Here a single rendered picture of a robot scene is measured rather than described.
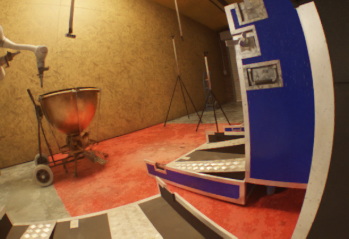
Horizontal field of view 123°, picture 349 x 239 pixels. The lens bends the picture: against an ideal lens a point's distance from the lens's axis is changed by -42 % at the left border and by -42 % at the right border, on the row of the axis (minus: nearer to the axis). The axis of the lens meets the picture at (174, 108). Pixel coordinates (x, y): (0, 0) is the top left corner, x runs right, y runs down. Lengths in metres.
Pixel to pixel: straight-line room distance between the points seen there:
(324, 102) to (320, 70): 0.04
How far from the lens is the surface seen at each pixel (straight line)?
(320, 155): 0.28
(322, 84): 0.26
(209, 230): 0.66
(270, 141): 0.69
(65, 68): 2.83
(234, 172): 0.92
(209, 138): 1.87
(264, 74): 0.67
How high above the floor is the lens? 0.60
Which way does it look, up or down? 4 degrees down
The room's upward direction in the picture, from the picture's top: 8 degrees counter-clockwise
